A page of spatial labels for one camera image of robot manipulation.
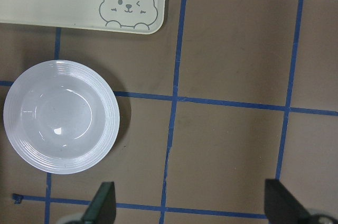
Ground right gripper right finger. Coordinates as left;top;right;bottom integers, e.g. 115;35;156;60
264;179;311;224

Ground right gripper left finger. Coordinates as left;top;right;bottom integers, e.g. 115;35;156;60
81;182;116;223

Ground white round plate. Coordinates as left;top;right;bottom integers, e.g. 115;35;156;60
3;60;120;174

